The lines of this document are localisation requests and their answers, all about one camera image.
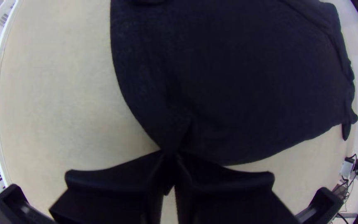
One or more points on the black t-shirt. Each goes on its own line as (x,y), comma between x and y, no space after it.
(228,77)

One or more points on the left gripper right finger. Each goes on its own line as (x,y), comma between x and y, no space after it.
(228,196)

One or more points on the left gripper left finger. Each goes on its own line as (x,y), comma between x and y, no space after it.
(113,193)

